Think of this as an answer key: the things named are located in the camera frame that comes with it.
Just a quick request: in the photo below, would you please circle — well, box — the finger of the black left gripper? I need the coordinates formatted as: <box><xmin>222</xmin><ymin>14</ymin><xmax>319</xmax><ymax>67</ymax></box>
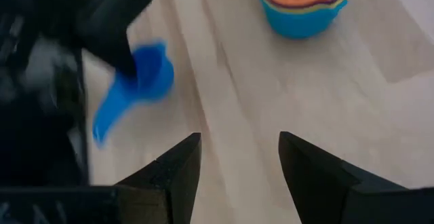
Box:
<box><xmin>77</xmin><ymin>0</ymin><xmax>153</xmax><ymax>79</ymax></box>

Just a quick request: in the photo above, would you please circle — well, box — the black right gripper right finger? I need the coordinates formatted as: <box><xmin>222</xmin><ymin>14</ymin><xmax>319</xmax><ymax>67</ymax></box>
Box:
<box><xmin>278</xmin><ymin>131</ymin><xmax>406</xmax><ymax>224</ymax></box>

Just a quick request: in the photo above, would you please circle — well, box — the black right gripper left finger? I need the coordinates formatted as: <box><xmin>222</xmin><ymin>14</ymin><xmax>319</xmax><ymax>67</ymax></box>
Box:
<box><xmin>115</xmin><ymin>132</ymin><xmax>203</xmax><ymax>224</ymax></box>

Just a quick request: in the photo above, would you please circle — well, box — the bright blue measuring cup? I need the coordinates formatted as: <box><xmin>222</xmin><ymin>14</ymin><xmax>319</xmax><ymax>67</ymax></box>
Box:
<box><xmin>92</xmin><ymin>40</ymin><xmax>176</xmax><ymax>147</ymax></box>

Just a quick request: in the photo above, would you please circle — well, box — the large teal measuring cup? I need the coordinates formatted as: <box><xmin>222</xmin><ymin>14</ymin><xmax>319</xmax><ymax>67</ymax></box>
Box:
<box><xmin>256</xmin><ymin>0</ymin><xmax>352</xmax><ymax>40</ymax></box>

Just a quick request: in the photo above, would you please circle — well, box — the yellow measuring cup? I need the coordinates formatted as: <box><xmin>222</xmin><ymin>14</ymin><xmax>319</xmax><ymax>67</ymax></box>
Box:
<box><xmin>257</xmin><ymin>0</ymin><xmax>349</xmax><ymax>14</ymax></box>

